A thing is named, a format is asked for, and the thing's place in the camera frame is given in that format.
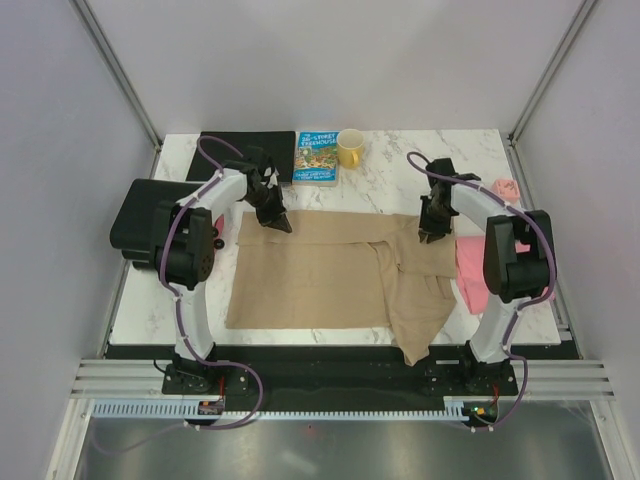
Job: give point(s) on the aluminium front rail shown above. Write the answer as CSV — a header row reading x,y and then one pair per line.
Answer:
x,y
547,380

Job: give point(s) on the black pink drawer unit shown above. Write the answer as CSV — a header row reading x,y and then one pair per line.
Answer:
x,y
142,224

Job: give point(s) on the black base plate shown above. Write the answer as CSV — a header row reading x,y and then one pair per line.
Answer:
x,y
355,378

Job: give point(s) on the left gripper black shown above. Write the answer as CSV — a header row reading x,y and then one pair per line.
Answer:
x,y
281,223

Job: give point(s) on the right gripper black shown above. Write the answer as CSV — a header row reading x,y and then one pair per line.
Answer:
x,y
426,226

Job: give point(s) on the blue treehouse book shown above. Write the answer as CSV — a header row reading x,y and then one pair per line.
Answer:
x,y
316,159

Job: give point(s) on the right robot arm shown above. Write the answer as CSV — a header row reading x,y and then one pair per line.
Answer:
x,y
519,266

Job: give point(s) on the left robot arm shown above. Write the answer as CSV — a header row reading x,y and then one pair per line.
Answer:
x,y
226,187

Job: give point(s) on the aluminium frame post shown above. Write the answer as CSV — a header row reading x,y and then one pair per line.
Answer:
x,y
96,33
559,56

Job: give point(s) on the beige t shirt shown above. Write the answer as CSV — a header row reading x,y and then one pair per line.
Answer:
x,y
342,270

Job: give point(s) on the right aluminium frame post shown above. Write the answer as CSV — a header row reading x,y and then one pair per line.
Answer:
x,y
559,56

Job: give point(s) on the yellow mug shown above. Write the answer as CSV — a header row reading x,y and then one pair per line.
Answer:
x,y
350,148

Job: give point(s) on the pink folded t shirt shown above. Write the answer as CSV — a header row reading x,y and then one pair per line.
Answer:
x,y
470,277

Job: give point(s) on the pink cube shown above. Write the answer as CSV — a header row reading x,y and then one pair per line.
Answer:
x,y
507,189

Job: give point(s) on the white cable duct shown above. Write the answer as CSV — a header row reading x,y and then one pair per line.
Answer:
x,y
195,410

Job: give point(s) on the left aluminium frame post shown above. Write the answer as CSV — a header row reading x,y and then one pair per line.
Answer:
x,y
96,33

